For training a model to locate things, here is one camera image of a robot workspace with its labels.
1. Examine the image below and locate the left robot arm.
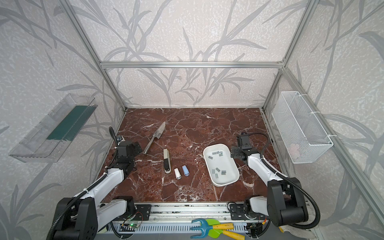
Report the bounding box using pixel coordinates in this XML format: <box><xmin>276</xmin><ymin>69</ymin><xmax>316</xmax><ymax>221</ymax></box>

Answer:
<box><xmin>47</xmin><ymin>127</ymin><xmax>142</xmax><ymax>240</ymax></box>

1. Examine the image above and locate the white plastic tray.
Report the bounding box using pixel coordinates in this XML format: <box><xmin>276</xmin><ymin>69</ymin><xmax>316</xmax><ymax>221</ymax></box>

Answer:
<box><xmin>203</xmin><ymin>144</ymin><xmax>240</xmax><ymax>188</ymax></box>

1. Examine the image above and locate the white work glove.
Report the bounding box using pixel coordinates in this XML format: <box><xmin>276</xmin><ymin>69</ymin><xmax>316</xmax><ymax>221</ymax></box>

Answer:
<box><xmin>279</xmin><ymin>207</ymin><xmax>318</xmax><ymax>240</ymax></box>

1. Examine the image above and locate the green toy garden shovel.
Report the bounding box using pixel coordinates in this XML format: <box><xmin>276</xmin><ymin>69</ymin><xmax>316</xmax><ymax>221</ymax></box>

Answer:
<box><xmin>206</xmin><ymin>219</ymin><xmax>245</xmax><ymax>240</ymax></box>

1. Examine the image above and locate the teal toy garden rake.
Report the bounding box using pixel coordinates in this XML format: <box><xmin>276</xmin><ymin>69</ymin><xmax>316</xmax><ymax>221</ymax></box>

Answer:
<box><xmin>190</xmin><ymin>219</ymin><xmax>234</xmax><ymax>239</ymax></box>

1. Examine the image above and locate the clear acrylic wall shelf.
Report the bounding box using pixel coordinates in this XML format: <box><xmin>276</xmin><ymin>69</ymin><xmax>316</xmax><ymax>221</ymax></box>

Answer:
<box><xmin>9</xmin><ymin>94</ymin><xmax>98</xmax><ymax>163</ymax></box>

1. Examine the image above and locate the small white cylinder piece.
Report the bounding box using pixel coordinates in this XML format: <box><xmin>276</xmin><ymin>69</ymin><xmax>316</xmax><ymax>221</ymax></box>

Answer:
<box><xmin>174</xmin><ymin>168</ymin><xmax>182</xmax><ymax>180</ymax></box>

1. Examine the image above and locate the metal garden trowel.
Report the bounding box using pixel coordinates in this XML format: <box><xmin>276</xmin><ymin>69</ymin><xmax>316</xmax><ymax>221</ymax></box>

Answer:
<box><xmin>143</xmin><ymin>122</ymin><xmax>166</xmax><ymax>155</ymax></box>

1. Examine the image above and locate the blue staple box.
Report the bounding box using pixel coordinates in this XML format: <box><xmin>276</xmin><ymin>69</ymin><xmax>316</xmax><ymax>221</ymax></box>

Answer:
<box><xmin>182</xmin><ymin>165</ymin><xmax>190</xmax><ymax>177</ymax></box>

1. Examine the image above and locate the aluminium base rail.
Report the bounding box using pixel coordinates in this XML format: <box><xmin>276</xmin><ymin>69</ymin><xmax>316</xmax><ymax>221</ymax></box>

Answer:
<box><xmin>61</xmin><ymin>201</ymin><xmax>313</xmax><ymax>235</ymax></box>

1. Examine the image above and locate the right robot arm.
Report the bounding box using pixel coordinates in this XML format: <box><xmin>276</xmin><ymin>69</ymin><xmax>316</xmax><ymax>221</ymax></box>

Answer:
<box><xmin>231</xmin><ymin>133</ymin><xmax>321</xmax><ymax>230</ymax></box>

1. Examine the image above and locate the white wire mesh basket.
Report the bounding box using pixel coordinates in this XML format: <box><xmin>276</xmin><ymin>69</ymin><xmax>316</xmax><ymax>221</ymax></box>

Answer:
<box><xmin>272</xmin><ymin>91</ymin><xmax>334</xmax><ymax>164</ymax></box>

